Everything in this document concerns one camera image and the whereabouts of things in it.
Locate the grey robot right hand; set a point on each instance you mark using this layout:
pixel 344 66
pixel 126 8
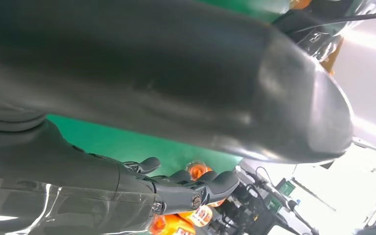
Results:
pixel 175 71

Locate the yellow plastic wrapped cardboard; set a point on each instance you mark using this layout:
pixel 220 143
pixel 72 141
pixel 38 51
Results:
pixel 332 55

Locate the green table mat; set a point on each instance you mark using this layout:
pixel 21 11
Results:
pixel 126 142

